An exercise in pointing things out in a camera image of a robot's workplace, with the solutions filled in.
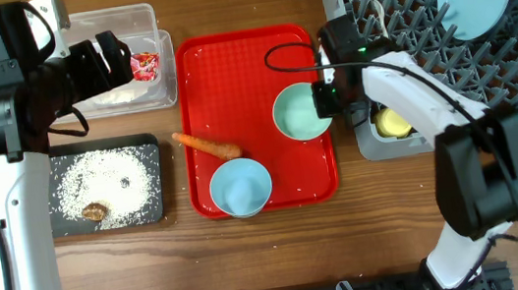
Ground orange carrot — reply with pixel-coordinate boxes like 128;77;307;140
172;133;243;161

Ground white plastic spoon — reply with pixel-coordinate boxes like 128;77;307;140
372;0;389;38

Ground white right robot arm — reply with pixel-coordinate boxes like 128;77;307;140
313;15;518;290

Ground crumpled white tissue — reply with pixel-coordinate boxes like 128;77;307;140
90;88;146;107

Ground black waste tray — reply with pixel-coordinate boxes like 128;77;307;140
39;131;170;240

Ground white rice grains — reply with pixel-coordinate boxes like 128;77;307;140
44;142;168;237

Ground red plastic tray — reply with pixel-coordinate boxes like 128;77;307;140
175;24;339;210

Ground red snack wrapper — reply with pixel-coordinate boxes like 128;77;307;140
130;52;161;82

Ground brown food scrap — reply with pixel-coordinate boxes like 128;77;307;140
81;203;109;222

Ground yellow plastic cup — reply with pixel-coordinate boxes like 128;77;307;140
374;108;413;139

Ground clear plastic waste bin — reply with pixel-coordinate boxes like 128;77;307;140
63;3;178;119

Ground green bowl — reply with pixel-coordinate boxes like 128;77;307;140
272;83;332;142

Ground small light blue bowl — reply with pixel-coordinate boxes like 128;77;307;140
209;157;273;218

